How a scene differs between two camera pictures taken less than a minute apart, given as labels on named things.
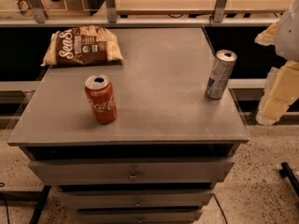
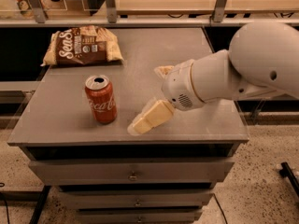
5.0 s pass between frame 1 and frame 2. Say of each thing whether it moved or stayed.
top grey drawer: stayed
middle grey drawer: stayed
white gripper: moved
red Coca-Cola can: stayed
